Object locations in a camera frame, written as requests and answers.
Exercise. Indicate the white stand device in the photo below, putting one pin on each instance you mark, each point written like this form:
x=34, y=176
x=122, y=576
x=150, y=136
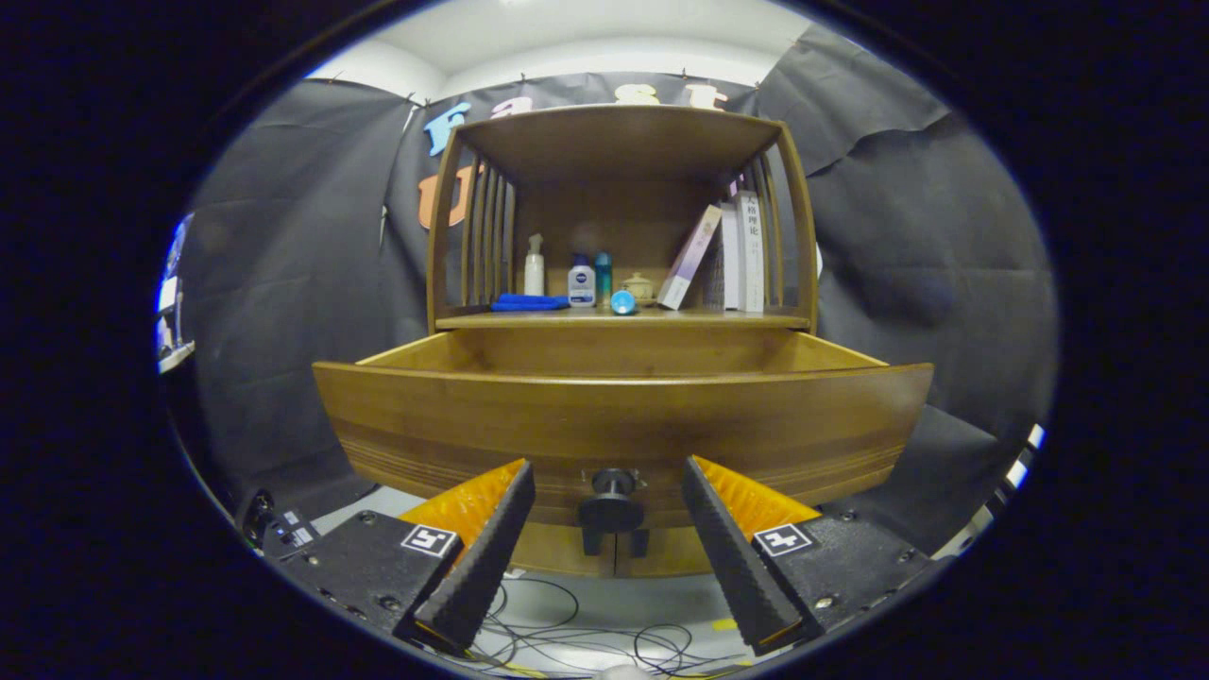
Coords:
x=168, y=326

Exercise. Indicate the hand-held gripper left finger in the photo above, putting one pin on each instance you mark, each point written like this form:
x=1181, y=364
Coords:
x=486, y=557

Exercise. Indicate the teal bottle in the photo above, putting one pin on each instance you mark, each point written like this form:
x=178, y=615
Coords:
x=603, y=274

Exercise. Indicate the blue gradient cosmetic tube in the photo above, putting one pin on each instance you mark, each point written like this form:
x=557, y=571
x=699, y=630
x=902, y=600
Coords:
x=622, y=302

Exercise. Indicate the white pump bottle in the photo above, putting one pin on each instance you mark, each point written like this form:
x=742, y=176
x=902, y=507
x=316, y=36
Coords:
x=534, y=279

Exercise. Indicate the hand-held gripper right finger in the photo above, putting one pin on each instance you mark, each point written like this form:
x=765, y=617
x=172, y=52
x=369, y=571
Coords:
x=732, y=557

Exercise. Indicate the wooden cabinet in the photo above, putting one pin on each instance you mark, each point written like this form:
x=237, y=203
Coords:
x=623, y=142

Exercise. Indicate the plain white book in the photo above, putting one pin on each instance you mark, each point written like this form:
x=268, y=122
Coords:
x=730, y=255

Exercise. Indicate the white bottle blue cap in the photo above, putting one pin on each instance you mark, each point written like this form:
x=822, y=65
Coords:
x=581, y=288

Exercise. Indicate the purple cover book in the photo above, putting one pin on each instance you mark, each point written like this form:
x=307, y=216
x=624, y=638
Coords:
x=689, y=255

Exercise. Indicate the lidded ceramic teacup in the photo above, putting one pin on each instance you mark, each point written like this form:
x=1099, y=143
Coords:
x=642, y=286

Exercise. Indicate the wooden drawer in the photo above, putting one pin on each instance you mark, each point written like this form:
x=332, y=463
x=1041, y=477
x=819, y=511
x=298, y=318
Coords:
x=604, y=416

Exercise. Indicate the wooden cabinet door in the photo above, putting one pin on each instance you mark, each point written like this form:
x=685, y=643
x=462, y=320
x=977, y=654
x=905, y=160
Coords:
x=675, y=557
x=557, y=557

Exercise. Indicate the black power box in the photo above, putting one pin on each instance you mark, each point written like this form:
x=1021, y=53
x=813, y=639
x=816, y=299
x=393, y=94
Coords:
x=288, y=534

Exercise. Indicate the blue cloth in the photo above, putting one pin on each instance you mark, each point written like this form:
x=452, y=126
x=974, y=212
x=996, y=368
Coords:
x=529, y=302

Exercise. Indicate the wooden countertop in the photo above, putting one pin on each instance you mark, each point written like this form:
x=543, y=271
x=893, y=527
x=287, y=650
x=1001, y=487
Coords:
x=718, y=319

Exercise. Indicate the white book black lettering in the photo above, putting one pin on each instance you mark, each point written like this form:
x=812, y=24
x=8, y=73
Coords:
x=750, y=250

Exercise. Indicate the patterned cover book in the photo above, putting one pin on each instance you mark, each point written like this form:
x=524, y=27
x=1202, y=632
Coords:
x=715, y=274

